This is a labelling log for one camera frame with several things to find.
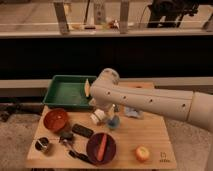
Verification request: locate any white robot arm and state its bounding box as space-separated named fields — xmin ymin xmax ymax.
xmin=90 ymin=68 xmax=213 ymax=171

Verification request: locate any blue paper cup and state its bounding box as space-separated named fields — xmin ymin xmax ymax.
xmin=107 ymin=115 xmax=120 ymax=130

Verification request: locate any black rectangular block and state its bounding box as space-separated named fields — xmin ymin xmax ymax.
xmin=72 ymin=124 xmax=94 ymax=138

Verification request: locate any orange carrot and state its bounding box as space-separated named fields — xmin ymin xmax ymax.
xmin=97 ymin=134 xmax=107 ymax=161

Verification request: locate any dark purple plate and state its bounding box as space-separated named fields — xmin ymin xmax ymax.
xmin=86 ymin=133 xmax=116 ymax=165

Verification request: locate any light blue crumpled cloth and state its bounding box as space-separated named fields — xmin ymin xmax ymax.
xmin=124 ymin=107 xmax=142 ymax=119

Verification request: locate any wooden table board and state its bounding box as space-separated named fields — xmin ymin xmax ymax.
xmin=26 ymin=106 xmax=177 ymax=171

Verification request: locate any green plastic tray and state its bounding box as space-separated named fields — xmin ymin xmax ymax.
xmin=43 ymin=75 xmax=96 ymax=109

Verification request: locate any red-orange bowl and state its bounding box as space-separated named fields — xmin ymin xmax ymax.
xmin=43 ymin=108 xmax=69 ymax=132

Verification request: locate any red yellow apple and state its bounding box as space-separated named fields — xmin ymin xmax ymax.
xmin=135 ymin=146 xmax=150 ymax=162

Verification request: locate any black tripod equipment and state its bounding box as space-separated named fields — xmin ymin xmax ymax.
xmin=147 ymin=0 xmax=199 ymax=28

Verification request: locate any black handled fork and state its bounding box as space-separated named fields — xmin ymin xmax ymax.
xmin=59 ymin=133 xmax=91 ymax=164

